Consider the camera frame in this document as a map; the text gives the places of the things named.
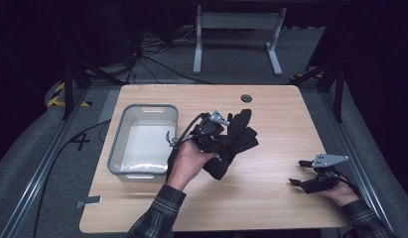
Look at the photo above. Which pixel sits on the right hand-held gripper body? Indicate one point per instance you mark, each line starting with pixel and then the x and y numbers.
pixel 324 160

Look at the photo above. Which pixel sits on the grey plastic bin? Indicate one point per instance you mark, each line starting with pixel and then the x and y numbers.
pixel 147 145

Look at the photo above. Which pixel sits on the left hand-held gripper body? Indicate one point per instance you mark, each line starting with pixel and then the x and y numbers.
pixel 208 132

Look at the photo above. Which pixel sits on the person's right hand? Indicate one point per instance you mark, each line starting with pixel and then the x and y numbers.
pixel 343 195

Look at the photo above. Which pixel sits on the black metal stand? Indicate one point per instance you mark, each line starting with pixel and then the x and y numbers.
pixel 339 95
pixel 68 89

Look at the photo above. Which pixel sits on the grey metal floor rail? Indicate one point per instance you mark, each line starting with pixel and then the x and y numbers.
pixel 42 168
pixel 353 145

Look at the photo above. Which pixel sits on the yellow and black floor tape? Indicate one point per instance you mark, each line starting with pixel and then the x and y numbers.
pixel 57 94

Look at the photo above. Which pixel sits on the round grey table grommet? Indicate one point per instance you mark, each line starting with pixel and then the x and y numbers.
pixel 246 98

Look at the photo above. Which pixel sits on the small silver metal bracket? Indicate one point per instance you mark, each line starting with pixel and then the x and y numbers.
pixel 92 200

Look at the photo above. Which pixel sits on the person's left hand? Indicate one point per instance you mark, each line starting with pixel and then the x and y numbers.
pixel 186 165

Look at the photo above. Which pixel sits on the white metal desk frame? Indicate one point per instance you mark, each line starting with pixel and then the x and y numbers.
pixel 238 20

